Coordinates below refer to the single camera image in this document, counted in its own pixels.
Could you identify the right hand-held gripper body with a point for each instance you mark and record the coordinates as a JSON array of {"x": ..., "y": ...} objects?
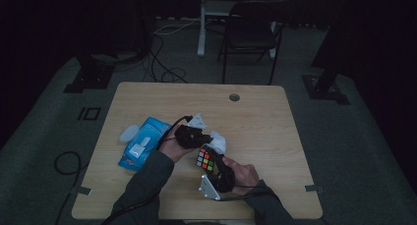
[{"x": 224, "y": 180}]

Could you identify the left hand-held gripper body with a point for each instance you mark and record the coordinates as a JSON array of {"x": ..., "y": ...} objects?
[{"x": 190, "y": 137}]

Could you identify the white wet wipe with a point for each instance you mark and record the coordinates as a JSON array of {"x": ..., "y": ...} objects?
[{"x": 218, "y": 141}]

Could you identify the multicoloured puzzle cube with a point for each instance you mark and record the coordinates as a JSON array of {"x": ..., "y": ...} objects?
[{"x": 206, "y": 159}]

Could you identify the blue wet wipes pack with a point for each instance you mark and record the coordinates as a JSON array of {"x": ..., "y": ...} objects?
[{"x": 144, "y": 144}]

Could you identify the person's right hand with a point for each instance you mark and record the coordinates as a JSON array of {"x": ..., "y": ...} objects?
[{"x": 244, "y": 176}]

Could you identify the person's left hand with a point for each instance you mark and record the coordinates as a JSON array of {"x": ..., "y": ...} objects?
[{"x": 172, "y": 149}]

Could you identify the translucent white plastic lid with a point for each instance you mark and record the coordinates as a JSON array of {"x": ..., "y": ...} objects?
[{"x": 128, "y": 133}]

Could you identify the grey tape strip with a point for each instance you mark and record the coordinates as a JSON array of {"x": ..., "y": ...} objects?
[
  {"x": 84, "y": 190},
  {"x": 313, "y": 188}
]

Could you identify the black stand with square base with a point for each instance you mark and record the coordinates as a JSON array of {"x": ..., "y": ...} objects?
[
  {"x": 324, "y": 87},
  {"x": 90, "y": 77}
]

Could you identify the black folding chair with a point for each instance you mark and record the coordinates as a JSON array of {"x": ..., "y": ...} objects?
[{"x": 252, "y": 31}]

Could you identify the white desk frame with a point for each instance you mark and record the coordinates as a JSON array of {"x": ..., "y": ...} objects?
[{"x": 201, "y": 25}]

